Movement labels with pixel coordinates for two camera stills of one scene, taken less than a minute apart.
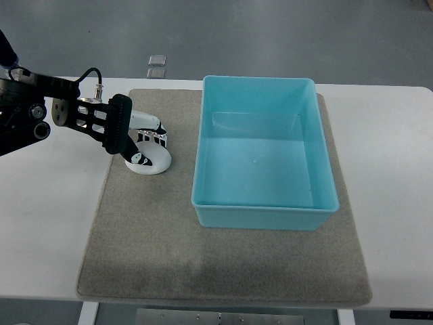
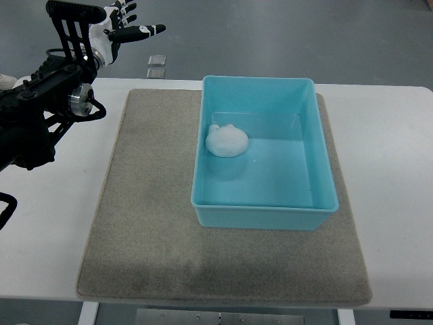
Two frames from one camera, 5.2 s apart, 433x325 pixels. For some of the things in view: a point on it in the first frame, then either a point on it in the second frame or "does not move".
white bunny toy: [157, 154] -> [226, 141]
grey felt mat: [147, 244] does not move
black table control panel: [411, 314] does not move
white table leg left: [88, 312] does not move
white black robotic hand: [143, 127] -> [107, 35]
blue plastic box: [261, 159] does not move
